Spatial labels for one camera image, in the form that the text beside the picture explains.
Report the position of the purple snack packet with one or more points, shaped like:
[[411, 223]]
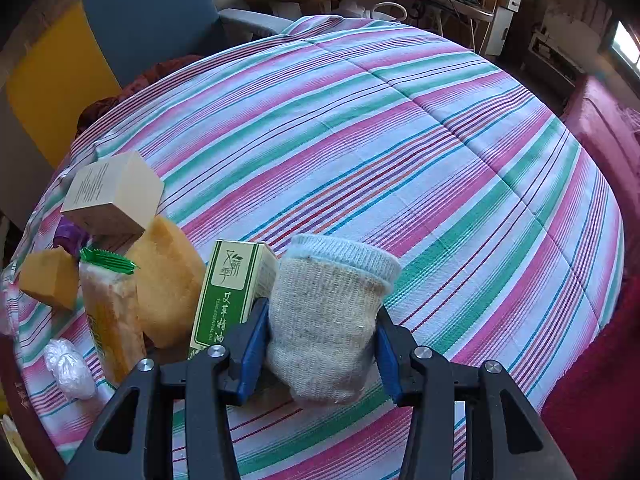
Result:
[[67, 235]]

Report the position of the large yellow sponge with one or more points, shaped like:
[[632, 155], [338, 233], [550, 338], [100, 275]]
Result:
[[165, 285]]

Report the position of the red blanket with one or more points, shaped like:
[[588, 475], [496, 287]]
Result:
[[600, 360]]

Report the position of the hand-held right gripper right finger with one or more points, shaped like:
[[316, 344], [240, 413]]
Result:
[[387, 362]]

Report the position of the beige cardboard box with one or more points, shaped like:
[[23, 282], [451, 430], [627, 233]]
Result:
[[115, 195]]

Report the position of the grey padded rail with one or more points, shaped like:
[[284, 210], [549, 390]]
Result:
[[255, 20]]

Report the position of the white shelf cabinet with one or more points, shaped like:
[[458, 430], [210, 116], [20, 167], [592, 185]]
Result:
[[502, 25]]

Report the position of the white crumpled plastic bag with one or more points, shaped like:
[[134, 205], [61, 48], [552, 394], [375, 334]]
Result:
[[67, 367]]

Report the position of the bright window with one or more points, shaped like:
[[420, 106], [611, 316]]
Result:
[[627, 42]]

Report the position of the small yellow sponge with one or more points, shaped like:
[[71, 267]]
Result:
[[47, 280]]

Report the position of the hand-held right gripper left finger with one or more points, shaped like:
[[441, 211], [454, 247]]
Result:
[[252, 352]]

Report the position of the striped bed sheet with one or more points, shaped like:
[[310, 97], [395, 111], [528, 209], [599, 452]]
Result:
[[375, 160]]

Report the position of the green and white carton box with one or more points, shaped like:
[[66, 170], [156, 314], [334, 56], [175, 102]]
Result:
[[225, 290]]

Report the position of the yellow blue padded headboard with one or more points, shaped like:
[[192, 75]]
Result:
[[140, 25]]

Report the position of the yellow snack packet green ends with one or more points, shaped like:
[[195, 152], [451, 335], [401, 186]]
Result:
[[110, 320]]

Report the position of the dark red cloth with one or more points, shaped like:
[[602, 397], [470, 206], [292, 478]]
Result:
[[150, 80]]

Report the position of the white round appliance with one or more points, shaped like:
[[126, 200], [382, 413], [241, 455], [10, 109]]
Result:
[[390, 10]]

